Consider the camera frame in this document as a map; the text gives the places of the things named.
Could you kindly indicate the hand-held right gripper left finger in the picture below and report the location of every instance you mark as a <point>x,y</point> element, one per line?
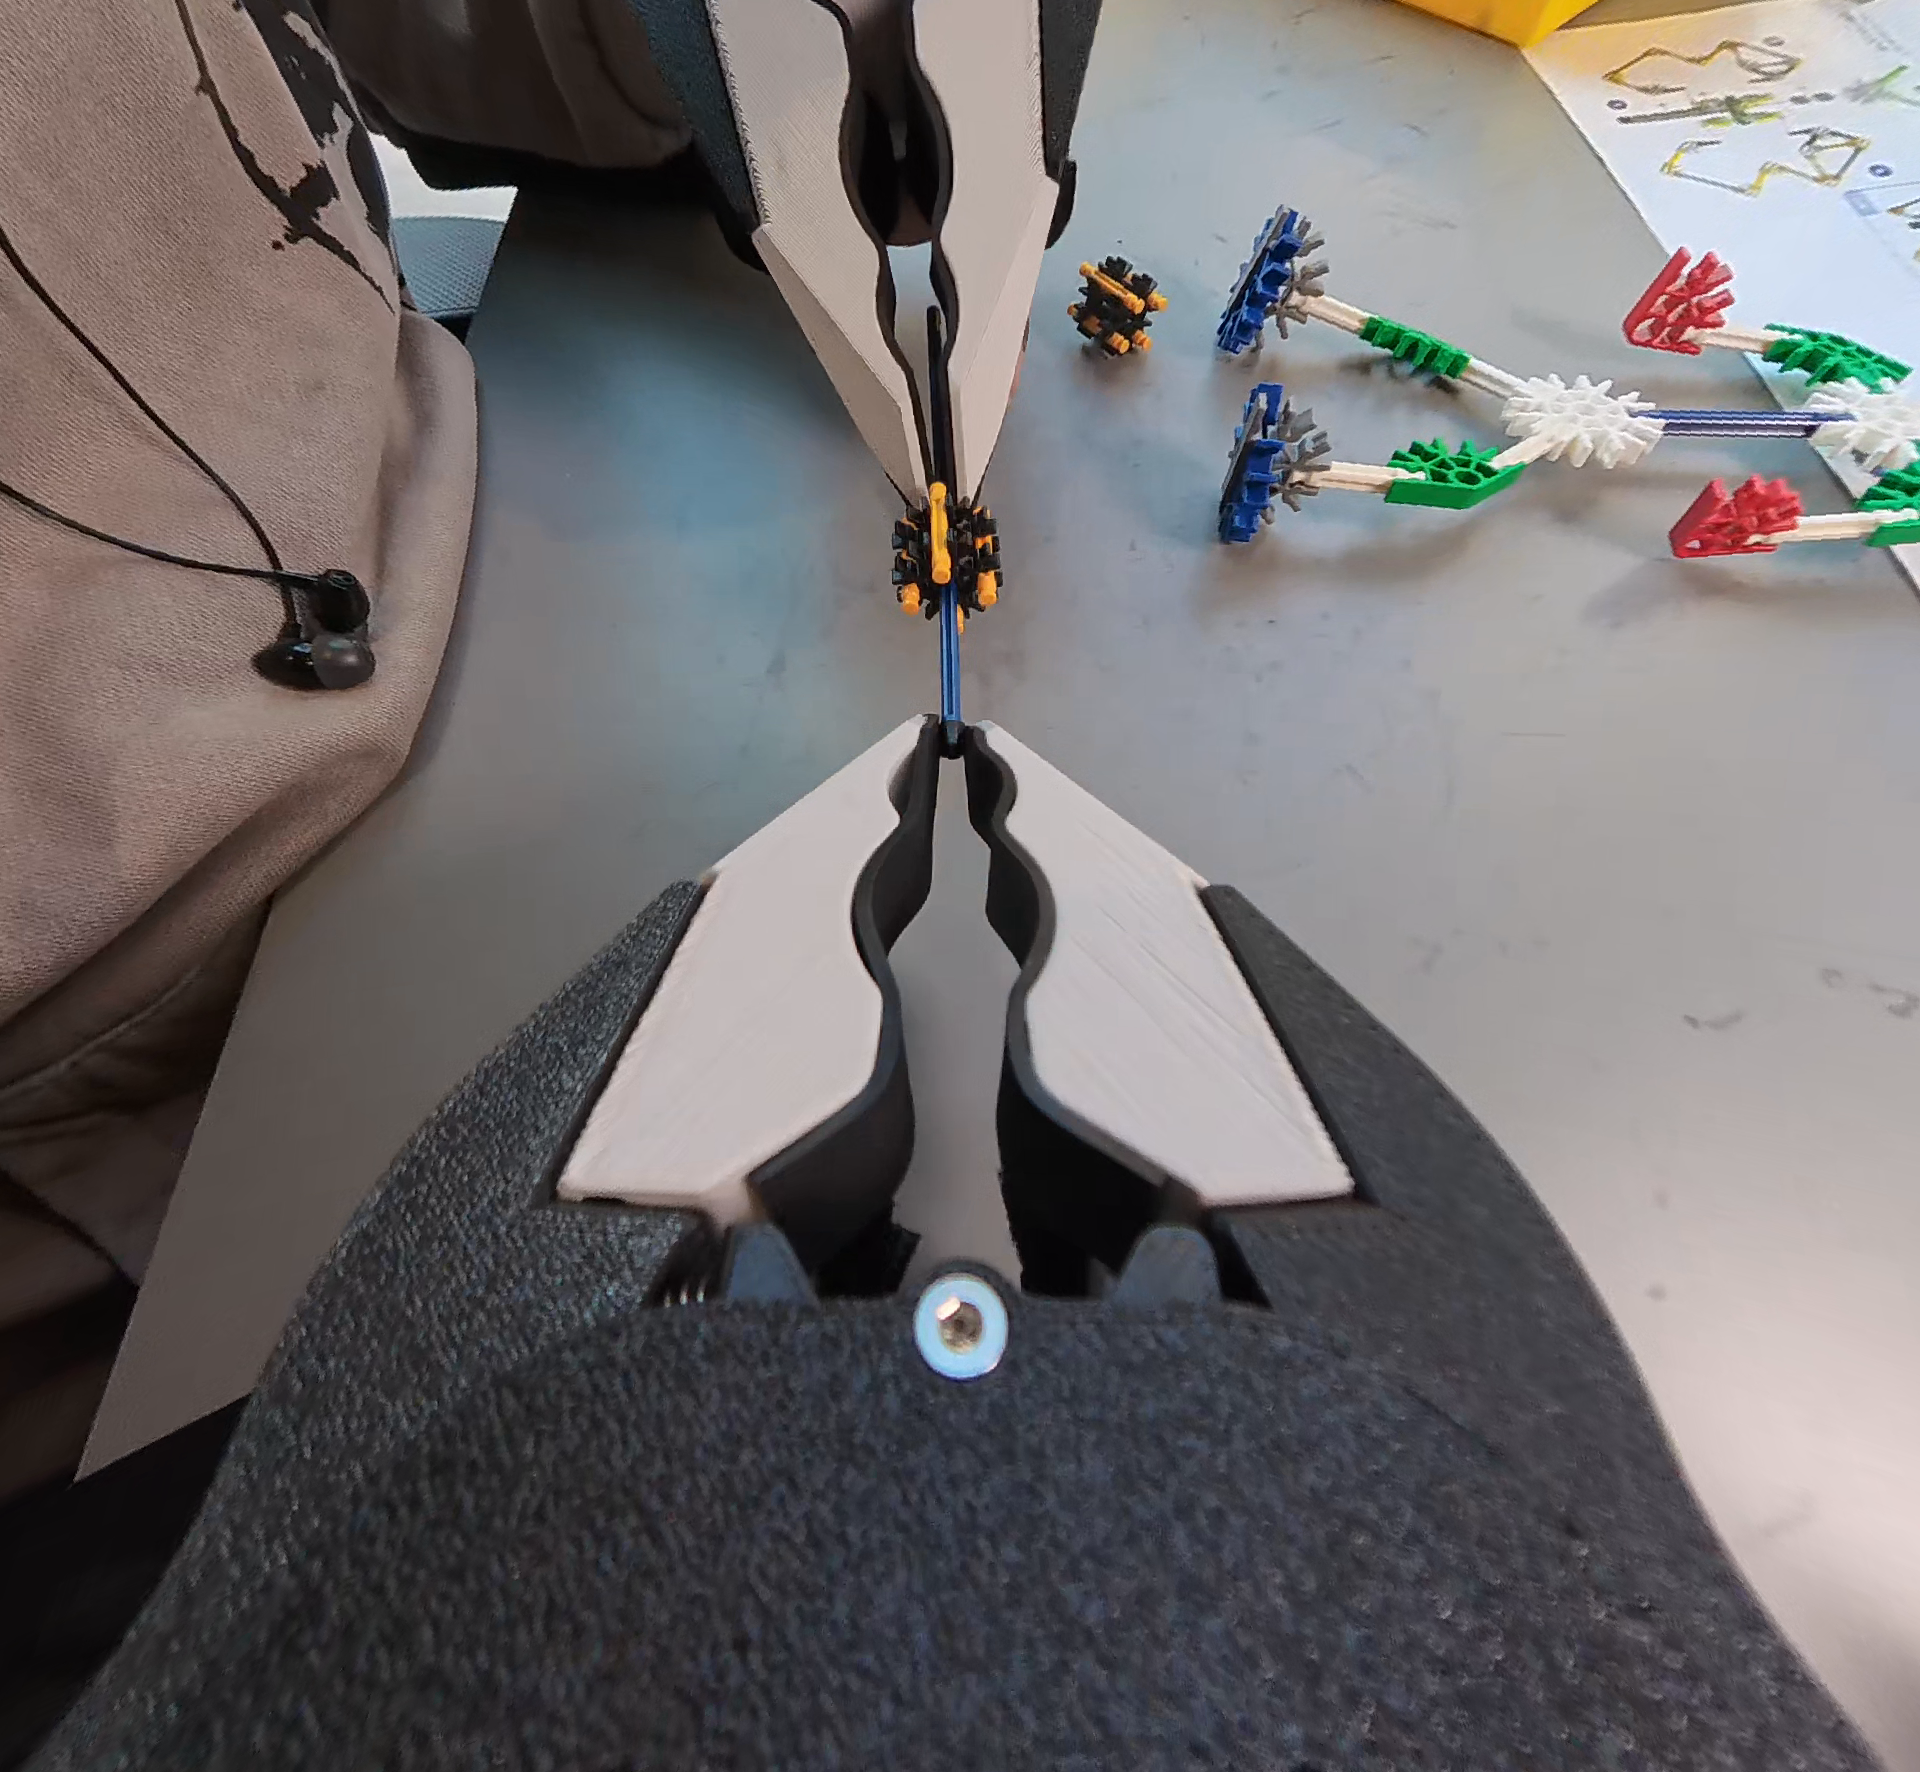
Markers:
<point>748,1021</point>

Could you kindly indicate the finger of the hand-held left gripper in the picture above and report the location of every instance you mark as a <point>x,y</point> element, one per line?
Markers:
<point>996,152</point>
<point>794,152</point>

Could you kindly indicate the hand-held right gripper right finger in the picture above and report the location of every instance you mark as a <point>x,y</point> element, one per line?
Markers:
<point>1168,1051</point>

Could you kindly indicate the black orange toy wheel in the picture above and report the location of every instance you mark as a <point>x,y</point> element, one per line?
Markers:
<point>1117,308</point>
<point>908,555</point>

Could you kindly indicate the thin blue toy rod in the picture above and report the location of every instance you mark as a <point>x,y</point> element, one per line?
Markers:
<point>951,670</point>

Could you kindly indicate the blue-grey chair seat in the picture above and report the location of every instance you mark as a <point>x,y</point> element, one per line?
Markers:
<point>450,250</point>

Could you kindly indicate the black earbud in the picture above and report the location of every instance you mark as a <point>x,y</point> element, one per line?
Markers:
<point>313,661</point>
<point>336,595</point>

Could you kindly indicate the multicoloured construction toy model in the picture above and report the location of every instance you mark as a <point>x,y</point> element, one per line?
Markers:
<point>1574,417</point>

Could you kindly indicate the white instruction sheet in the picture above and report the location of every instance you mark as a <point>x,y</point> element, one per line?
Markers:
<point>1649,195</point>

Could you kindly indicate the beige printed hoodie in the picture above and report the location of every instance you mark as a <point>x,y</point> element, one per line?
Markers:
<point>151,377</point>

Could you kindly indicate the person's right leg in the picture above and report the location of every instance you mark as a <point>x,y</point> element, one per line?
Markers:
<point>62,1651</point>

